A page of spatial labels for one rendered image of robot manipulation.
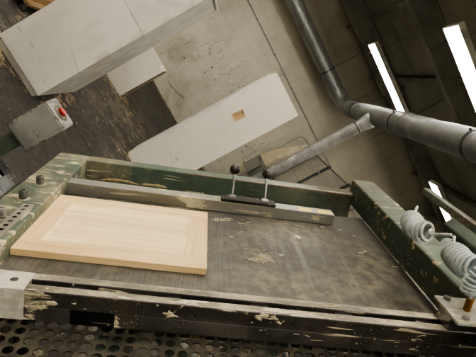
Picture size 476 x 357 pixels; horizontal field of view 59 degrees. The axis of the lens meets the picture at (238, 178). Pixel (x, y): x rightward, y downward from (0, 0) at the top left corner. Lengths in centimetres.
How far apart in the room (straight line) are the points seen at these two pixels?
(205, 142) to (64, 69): 200
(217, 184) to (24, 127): 75
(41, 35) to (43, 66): 24
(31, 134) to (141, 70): 476
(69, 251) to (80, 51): 283
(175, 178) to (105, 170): 28
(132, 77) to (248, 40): 376
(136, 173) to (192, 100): 787
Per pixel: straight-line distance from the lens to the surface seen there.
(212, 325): 92
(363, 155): 1015
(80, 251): 116
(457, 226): 210
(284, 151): 737
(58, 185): 150
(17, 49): 404
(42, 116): 172
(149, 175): 175
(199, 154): 522
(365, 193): 175
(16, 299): 95
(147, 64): 641
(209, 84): 954
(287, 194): 178
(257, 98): 514
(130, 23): 375
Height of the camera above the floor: 157
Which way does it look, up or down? 6 degrees down
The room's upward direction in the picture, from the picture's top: 62 degrees clockwise
